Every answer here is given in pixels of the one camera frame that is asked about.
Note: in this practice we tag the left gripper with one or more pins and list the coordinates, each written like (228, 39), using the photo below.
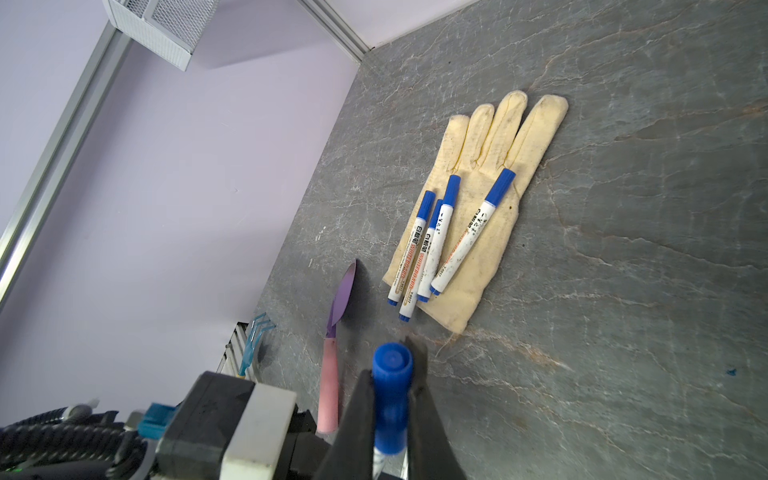
(303, 450)

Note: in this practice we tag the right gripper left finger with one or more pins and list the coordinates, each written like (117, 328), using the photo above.
(351, 454)

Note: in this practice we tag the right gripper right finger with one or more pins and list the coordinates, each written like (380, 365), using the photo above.
(430, 455)

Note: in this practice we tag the blue pen cap five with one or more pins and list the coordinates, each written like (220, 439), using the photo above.
(392, 370)

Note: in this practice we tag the white marker pen two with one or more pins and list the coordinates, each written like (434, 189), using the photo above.
(411, 295)

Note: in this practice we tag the white marker pen three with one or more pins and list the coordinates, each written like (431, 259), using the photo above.
(441, 220)

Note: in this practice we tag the white marker pen one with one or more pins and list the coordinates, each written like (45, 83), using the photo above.
(414, 238)

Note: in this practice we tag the white marker pen four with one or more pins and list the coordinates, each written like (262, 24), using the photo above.
(472, 232)

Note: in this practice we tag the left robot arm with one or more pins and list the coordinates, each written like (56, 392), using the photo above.
(75, 443)

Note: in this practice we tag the teal hand rake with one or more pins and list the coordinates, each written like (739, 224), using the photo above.
(258, 326)

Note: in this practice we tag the beige fabric glove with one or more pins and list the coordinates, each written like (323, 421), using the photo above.
(477, 148)

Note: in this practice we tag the white mesh box basket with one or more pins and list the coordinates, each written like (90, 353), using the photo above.
(171, 29)

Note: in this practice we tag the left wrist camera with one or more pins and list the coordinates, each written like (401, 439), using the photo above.
(225, 428)

